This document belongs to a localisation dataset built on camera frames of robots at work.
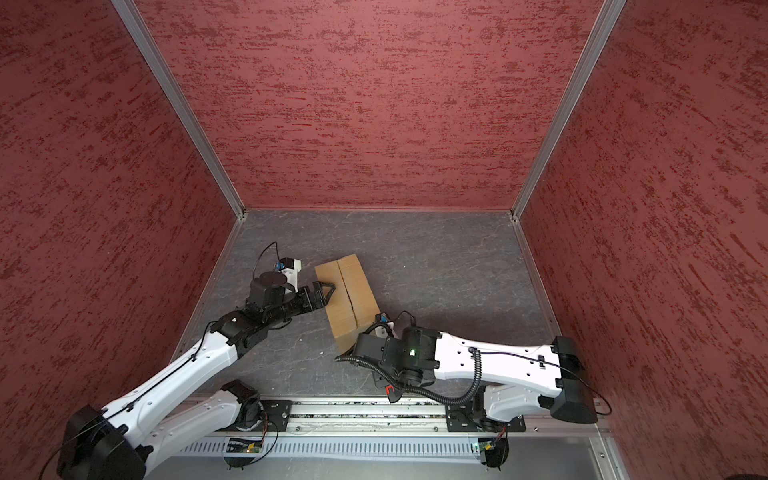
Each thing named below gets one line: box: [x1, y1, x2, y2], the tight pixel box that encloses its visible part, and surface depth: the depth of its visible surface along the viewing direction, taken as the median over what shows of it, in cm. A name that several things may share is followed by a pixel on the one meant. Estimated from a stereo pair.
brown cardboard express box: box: [315, 253, 382, 352], surface depth 79 cm
